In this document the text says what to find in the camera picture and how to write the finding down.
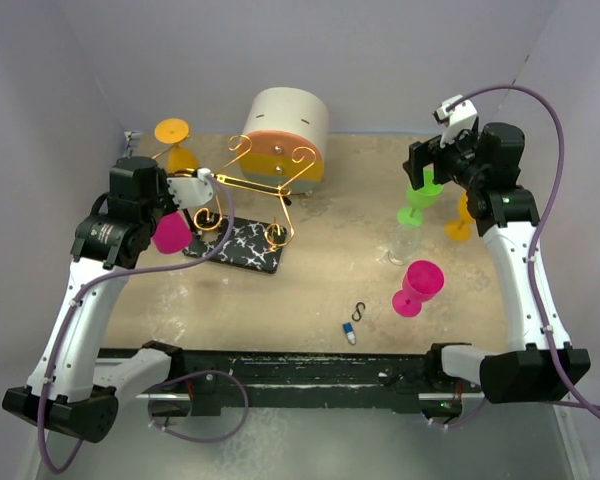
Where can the white round drawer cabinet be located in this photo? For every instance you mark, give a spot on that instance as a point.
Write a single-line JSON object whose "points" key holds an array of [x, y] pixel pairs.
{"points": [[288, 132]]}

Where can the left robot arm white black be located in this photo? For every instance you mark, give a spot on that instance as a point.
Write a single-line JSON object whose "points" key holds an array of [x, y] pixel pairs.
{"points": [[65, 393]]}

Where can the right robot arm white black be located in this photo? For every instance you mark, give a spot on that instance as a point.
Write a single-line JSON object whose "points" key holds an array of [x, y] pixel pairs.
{"points": [[540, 360]]}

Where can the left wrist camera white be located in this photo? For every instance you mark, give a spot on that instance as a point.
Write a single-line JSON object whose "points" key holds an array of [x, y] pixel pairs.
{"points": [[192, 190]]}

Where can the pink wine glass front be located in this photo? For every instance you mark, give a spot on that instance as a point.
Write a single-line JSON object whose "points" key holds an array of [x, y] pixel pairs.
{"points": [[422, 281]]}

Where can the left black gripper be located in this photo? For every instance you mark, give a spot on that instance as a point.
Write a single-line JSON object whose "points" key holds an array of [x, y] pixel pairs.
{"points": [[171, 203]]}

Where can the black s-hook carabiner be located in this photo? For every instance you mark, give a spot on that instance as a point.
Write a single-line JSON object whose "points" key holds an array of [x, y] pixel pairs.
{"points": [[358, 312]]}

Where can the gold wire wine glass rack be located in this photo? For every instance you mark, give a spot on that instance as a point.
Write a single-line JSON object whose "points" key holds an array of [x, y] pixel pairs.
{"points": [[221, 235]]}

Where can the clear wine glass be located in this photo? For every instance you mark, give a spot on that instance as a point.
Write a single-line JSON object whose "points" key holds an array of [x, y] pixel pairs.
{"points": [[404, 244]]}

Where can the green wine glass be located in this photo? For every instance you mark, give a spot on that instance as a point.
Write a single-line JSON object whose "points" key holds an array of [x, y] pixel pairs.
{"points": [[419, 200]]}

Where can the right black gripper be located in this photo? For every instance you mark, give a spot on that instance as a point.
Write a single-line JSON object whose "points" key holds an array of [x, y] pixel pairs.
{"points": [[423, 152]]}

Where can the orange wine glass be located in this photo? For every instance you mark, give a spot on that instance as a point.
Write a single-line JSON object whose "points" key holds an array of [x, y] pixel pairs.
{"points": [[173, 132], [460, 228]]}

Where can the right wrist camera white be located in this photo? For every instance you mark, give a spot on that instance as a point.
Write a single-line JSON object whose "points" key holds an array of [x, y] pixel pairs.
{"points": [[456, 115]]}

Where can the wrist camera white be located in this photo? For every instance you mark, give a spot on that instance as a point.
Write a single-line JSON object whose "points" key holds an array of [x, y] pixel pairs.
{"points": [[456, 115], [192, 190]]}

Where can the small blue white bottle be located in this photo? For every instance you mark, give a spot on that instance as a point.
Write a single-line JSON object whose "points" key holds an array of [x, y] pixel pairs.
{"points": [[349, 333]]}

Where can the pink wine glass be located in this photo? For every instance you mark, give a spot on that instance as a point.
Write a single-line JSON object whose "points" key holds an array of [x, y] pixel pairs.
{"points": [[172, 234], [422, 281]]}

